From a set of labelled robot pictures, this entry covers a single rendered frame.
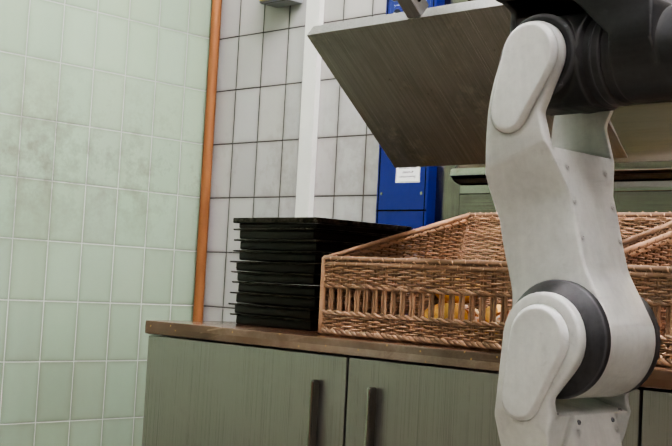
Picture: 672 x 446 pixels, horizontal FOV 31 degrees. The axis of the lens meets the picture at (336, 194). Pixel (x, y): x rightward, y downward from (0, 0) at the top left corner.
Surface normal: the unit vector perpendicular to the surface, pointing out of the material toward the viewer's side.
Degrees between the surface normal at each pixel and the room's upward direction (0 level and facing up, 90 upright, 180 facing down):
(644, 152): 70
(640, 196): 90
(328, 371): 90
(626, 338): 86
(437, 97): 140
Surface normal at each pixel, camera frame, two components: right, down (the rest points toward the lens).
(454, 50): -0.48, 0.71
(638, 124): -0.63, -0.43
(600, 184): 0.70, -0.29
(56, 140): 0.72, -0.01
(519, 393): -0.70, -0.09
